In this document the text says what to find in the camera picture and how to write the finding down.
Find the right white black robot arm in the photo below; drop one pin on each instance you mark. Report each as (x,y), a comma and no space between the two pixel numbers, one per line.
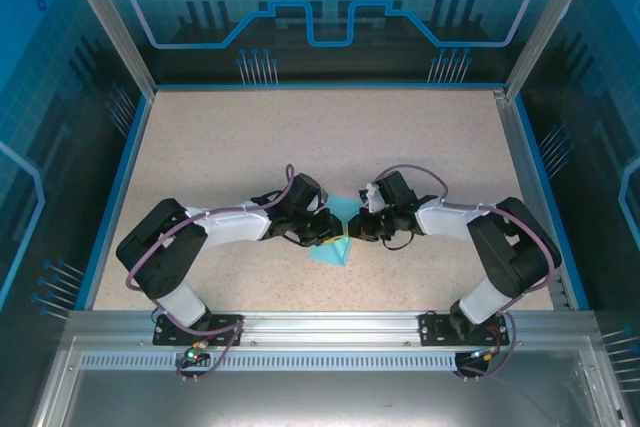
(445,219)

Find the aluminium frame post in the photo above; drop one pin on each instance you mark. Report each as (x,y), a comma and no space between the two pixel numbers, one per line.
(111,22)
(550,22)

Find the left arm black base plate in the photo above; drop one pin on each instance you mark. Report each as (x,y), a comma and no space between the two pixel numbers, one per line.
(165,337)

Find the aluminium mounting rail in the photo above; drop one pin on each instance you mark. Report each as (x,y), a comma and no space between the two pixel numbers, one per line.
(330,327)

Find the aluminium side rail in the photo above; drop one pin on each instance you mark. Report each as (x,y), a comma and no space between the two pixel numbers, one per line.
(527,182)

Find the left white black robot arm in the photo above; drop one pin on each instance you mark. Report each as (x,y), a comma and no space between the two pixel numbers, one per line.
(235,229)

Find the steel sheet tray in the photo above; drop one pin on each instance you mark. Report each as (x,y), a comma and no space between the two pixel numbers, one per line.
(320,397)

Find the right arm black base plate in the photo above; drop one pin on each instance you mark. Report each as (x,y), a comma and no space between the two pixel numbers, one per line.
(432,334)

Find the light blue paper sheet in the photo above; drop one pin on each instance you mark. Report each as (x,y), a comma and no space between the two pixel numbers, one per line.
(332,253)

